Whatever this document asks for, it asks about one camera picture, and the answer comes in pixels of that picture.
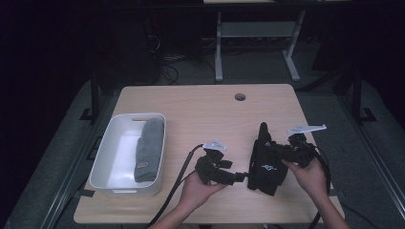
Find black metal stand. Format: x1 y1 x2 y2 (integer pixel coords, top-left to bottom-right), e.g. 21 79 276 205
79 70 101 124
351 66 378 124

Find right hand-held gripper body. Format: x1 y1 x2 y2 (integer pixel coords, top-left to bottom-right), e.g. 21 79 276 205
279 123 328 169

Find white metal desk frame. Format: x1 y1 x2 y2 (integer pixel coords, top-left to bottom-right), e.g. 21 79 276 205
214 9 307 83

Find grey mitten with label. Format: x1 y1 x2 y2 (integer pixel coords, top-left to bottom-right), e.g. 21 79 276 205
133 117 165 184

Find person's left hand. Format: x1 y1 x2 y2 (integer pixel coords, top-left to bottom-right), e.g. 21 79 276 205
179 172 229 212

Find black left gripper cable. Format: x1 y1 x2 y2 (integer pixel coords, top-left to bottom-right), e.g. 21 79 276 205
146 143 204 229

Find aluminium rail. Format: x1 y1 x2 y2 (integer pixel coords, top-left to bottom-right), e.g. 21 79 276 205
337 94 405 220
40 94 113 229

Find black floor cables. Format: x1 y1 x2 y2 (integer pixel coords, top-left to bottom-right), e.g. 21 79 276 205
155 31 180 86

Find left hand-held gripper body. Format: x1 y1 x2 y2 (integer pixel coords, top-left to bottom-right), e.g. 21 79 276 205
194 138 237 186

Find white plastic bin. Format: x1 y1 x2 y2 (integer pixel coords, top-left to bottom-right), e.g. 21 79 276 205
89 113 167 196

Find person's right hand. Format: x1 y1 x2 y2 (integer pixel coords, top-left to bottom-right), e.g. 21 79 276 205
281 156 330 200

